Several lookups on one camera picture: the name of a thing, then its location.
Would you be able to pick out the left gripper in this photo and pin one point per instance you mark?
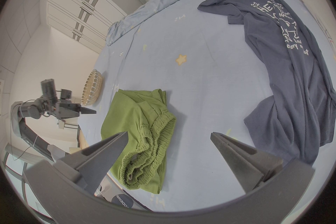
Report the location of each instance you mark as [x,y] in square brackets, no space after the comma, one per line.
[68,111]

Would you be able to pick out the green shorts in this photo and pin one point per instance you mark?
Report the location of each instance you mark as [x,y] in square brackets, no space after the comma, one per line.
[126,118]

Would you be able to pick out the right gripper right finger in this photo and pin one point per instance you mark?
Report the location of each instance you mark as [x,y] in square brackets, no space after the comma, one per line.
[244,162]

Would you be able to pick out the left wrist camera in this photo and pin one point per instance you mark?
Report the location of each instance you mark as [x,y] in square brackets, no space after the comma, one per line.
[66,94]

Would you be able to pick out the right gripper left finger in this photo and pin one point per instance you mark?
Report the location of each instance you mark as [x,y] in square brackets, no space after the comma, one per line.
[99,162]

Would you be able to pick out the round woven basket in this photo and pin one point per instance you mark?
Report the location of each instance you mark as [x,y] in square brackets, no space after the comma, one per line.
[91,89]

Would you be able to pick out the window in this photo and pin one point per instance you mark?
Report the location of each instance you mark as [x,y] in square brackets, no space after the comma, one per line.
[13,162]

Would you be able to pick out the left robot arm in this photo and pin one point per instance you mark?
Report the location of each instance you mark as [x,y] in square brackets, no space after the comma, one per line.
[28,110]

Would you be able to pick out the dark blue T-shirt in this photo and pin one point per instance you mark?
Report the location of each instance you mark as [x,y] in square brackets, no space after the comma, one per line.
[288,73]

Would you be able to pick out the white wardrobe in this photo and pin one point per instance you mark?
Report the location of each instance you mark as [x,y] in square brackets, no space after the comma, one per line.
[78,7]

